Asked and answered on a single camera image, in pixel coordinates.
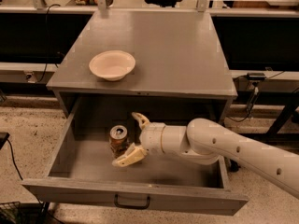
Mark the black wire basket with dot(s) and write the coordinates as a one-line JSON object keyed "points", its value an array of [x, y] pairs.
{"points": [[9, 213]]}

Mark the black drawer handle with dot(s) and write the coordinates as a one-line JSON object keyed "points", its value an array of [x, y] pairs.
{"points": [[131, 203]]}

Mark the open grey top drawer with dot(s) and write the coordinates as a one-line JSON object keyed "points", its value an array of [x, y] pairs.
{"points": [[81, 170]]}

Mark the orange soda can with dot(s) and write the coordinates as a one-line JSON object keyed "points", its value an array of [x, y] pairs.
{"points": [[118, 140]]}

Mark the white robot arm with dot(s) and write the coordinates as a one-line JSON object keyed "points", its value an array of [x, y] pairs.
{"points": [[203, 141]]}

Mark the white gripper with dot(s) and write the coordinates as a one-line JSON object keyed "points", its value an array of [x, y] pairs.
{"points": [[151, 137]]}

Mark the grey cabinet with counter top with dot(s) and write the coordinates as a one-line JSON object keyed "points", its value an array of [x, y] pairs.
{"points": [[177, 54]]}

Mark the black power adapter with cable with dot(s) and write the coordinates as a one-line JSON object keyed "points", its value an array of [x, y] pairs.
{"points": [[254, 79]]}

